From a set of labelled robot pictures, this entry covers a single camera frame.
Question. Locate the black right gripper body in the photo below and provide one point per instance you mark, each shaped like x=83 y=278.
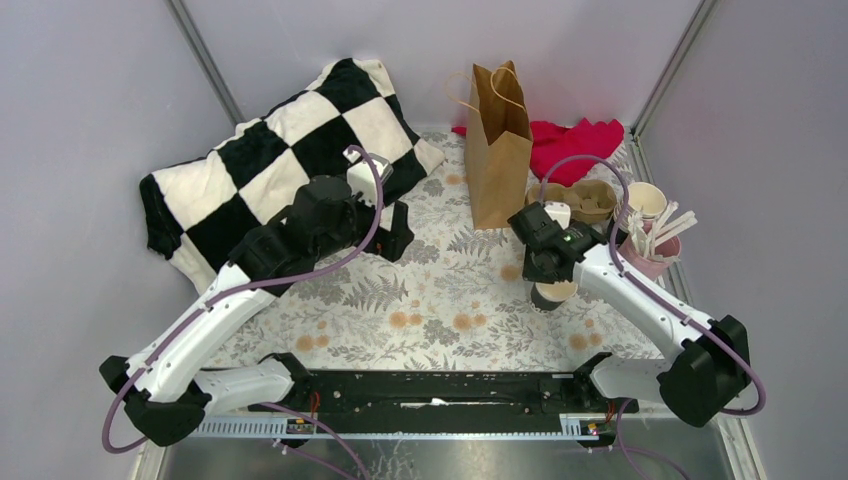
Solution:
x=532 y=270

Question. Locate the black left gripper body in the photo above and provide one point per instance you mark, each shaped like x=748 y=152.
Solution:
x=387 y=242

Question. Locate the black paper coffee cup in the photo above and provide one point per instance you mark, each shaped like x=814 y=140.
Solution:
x=548 y=297

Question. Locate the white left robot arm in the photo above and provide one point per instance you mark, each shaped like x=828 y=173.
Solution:
x=167 y=390

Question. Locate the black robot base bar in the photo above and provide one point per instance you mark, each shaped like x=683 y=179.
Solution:
x=427 y=403

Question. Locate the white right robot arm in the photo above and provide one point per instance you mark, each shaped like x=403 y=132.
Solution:
x=705 y=362

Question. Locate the brown cardboard cup carrier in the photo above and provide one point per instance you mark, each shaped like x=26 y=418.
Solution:
x=591 y=201

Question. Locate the floral patterned table mat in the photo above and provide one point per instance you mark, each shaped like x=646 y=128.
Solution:
x=456 y=300

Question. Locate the red cloth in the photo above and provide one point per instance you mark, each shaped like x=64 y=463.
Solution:
x=553 y=143

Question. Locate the pink straw holder cup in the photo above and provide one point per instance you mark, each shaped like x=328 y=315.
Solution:
x=651 y=262

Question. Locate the brown paper bag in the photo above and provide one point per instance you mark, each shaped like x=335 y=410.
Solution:
x=498 y=141

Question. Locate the black white checkered blanket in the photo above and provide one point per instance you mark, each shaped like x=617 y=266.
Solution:
x=198 y=210

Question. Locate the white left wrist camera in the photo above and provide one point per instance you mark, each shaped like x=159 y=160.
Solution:
x=361 y=179

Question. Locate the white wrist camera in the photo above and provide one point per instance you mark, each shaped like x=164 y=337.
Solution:
x=559 y=212
x=361 y=179

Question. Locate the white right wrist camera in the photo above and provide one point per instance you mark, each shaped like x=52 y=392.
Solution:
x=559 y=212

